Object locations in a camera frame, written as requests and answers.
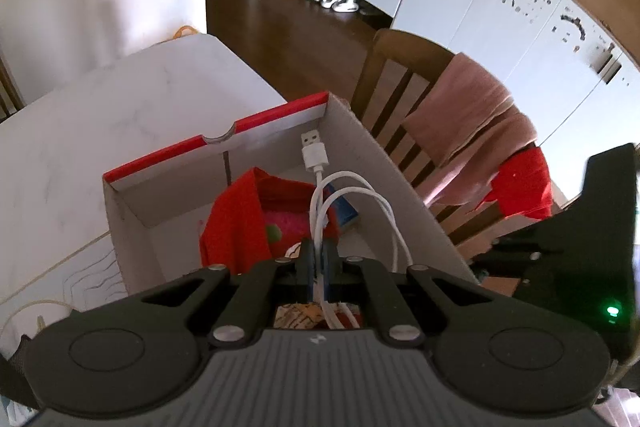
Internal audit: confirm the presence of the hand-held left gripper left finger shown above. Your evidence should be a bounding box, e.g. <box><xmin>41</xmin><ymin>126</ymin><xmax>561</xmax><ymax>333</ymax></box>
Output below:
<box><xmin>75</xmin><ymin>238</ymin><xmax>314</xmax><ymax>349</ymax></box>

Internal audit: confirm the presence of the pink scarf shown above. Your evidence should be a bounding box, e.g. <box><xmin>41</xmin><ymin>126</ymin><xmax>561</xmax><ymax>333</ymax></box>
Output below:
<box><xmin>402</xmin><ymin>52</ymin><xmax>538</xmax><ymax>208</ymax></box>

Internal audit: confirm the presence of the pink plush apple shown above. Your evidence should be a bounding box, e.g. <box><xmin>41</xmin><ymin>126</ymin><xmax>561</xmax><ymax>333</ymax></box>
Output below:
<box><xmin>262</xmin><ymin>202</ymin><xmax>321</xmax><ymax>253</ymax></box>

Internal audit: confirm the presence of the red garment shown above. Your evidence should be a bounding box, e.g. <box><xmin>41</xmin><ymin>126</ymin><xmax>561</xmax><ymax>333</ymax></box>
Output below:
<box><xmin>475</xmin><ymin>147</ymin><xmax>553</xmax><ymax>220</ymax></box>

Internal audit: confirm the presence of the red and white cardboard box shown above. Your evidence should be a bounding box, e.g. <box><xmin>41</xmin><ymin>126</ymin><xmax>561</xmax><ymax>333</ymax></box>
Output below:
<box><xmin>102</xmin><ymin>92</ymin><xmax>481</xmax><ymax>308</ymax></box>

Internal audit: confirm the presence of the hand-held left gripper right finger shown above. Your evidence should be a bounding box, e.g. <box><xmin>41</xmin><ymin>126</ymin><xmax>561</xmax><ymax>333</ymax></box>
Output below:
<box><xmin>319</xmin><ymin>241</ymin><xmax>566</xmax><ymax>349</ymax></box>

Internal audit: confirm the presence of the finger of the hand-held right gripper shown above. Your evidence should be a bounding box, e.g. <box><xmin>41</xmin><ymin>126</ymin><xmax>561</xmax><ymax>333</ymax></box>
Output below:
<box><xmin>470</xmin><ymin>227</ymin><xmax>550</xmax><ymax>282</ymax></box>

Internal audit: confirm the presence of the white USB cable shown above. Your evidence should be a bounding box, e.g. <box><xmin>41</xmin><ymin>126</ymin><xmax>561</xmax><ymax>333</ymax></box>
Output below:
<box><xmin>300</xmin><ymin>129</ymin><xmax>401</xmax><ymax>330</ymax></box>

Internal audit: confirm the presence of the wooden slatted chair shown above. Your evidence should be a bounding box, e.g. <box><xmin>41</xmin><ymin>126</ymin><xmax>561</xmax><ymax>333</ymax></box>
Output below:
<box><xmin>0</xmin><ymin>52</ymin><xmax>23</xmax><ymax>122</ymax></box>

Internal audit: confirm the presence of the small blue book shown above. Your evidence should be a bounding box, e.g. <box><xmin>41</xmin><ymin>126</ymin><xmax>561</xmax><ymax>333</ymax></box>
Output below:
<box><xmin>330</xmin><ymin>197</ymin><xmax>360</xmax><ymax>228</ymax></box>

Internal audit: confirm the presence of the beige cord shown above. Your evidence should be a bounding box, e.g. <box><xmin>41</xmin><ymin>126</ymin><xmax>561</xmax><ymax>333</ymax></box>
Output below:
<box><xmin>0</xmin><ymin>299</ymin><xmax>71</xmax><ymax>333</ymax></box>

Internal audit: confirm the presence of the wooden chair with scarf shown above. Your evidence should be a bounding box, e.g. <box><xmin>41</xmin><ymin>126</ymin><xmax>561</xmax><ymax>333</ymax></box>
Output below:
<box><xmin>350</xmin><ymin>28</ymin><xmax>506</xmax><ymax>268</ymax></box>

